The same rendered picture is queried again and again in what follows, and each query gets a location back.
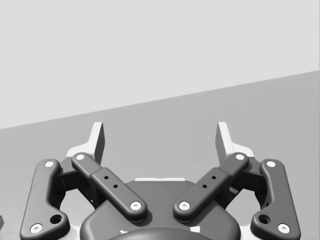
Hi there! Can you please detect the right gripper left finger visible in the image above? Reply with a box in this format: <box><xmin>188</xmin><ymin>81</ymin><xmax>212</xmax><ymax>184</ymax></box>
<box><xmin>19</xmin><ymin>121</ymin><xmax>148</xmax><ymax>240</ymax></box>

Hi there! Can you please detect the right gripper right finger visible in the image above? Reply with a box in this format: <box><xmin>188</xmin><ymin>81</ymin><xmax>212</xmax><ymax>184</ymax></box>
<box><xmin>172</xmin><ymin>121</ymin><xmax>302</xmax><ymax>240</ymax></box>

